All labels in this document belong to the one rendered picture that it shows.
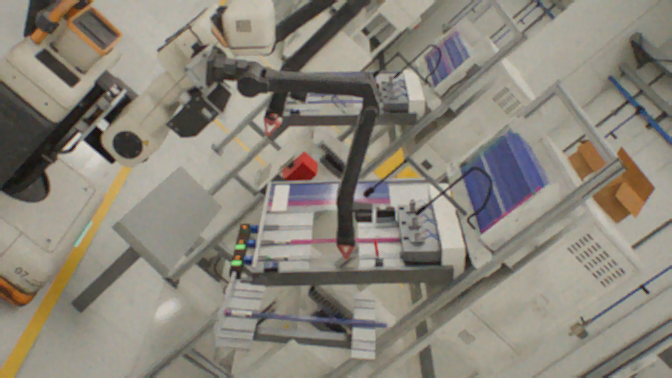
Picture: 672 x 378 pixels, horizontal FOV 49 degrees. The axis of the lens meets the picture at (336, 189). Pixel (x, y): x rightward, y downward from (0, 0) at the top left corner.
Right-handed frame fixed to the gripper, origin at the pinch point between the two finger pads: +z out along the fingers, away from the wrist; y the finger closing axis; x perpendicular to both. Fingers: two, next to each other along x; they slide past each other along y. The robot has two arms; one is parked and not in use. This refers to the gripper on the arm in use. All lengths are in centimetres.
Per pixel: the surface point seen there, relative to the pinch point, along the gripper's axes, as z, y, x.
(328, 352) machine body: 42.0, -3.5, 8.0
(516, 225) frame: -18, -11, -58
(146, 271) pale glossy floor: 42, 54, 93
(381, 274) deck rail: 1.6, -9.9, -12.4
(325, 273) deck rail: 0.6, -10.1, 7.4
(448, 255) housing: -4.4, -7.8, -36.0
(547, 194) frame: -30, -11, -67
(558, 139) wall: 89, 292, -159
